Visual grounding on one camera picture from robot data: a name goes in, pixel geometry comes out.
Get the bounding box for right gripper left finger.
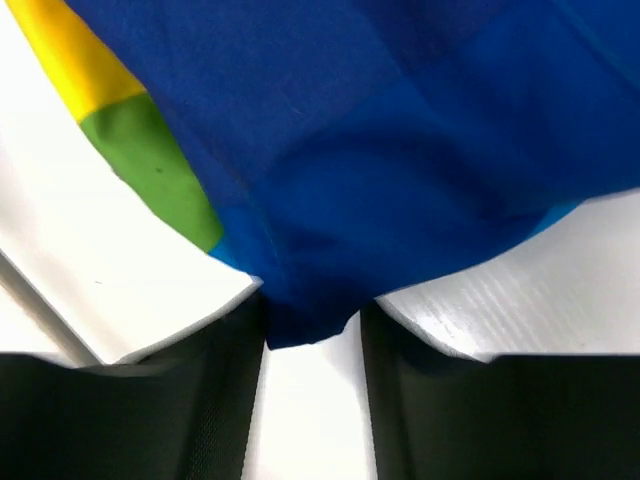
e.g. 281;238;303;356
1;295;264;479

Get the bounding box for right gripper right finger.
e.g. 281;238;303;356
361;305;639;479

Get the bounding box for rainbow striped shorts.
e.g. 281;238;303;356
9;1;639;348

